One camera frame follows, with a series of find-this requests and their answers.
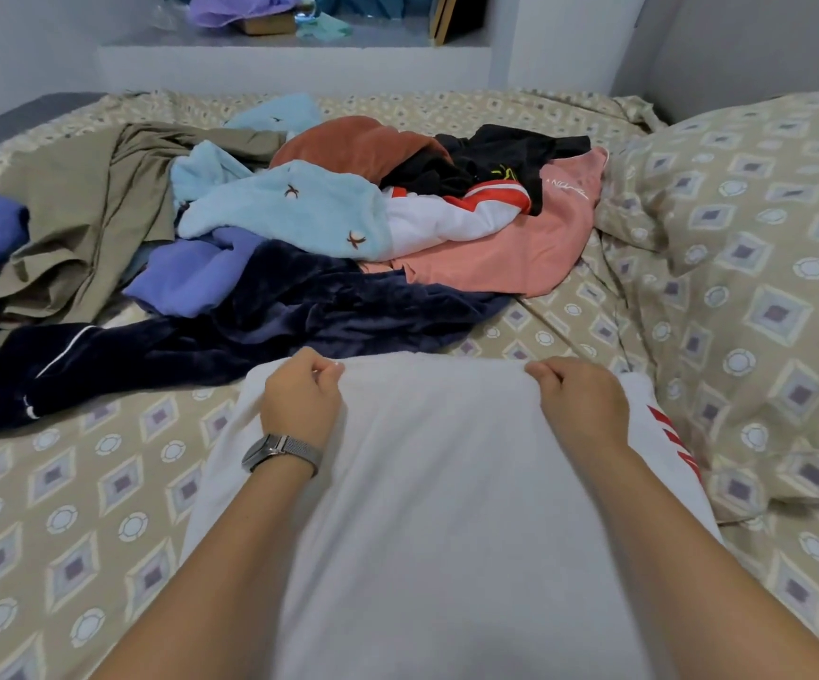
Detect grey upholstered headboard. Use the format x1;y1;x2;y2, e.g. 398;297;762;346
614;0;819;125

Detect teal small item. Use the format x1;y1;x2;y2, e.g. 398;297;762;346
293;10;355;41

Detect blue curtain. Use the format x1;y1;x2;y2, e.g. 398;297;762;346
161;0;439;23

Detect person's left forearm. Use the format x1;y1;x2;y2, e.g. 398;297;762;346
95;460;319;680

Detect patterned beige pillow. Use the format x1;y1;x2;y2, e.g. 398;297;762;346
593;92;819;525

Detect leaning wooden picture frames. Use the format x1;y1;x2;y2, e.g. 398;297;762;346
427;0;491;46

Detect olive green trousers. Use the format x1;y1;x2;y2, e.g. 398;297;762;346
0;123;287;330

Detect pink shirt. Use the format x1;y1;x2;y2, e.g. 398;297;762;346
367;145;609;298

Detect light blue fleece garment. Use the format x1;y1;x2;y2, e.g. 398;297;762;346
169;92;536;264

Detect white red-striped zip jacket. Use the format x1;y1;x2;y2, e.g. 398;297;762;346
183;349;723;680

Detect small wooden box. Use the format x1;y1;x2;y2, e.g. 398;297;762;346
236;12;298;37

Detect person's right hand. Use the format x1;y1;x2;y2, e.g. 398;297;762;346
525;355;632;468

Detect person's right forearm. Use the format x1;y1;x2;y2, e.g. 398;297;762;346
579;446;819;680

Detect navy velvet garment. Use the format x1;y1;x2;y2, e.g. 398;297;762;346
0;240;513;437

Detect bed with patterned beige sheet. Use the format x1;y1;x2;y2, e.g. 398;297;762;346
0;0;819;680

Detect person's left hand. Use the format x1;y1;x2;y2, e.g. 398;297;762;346
259;347;346;451

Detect grey band wristwatch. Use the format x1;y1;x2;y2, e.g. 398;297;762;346
240;433;324;479

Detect rust brown garment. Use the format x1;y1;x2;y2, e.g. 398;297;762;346
270;114;454;185

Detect black garment yellow print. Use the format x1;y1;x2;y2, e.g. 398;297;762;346
381;123;592;218

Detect purple cloth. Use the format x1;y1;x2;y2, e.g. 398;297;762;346
186;0;304;31

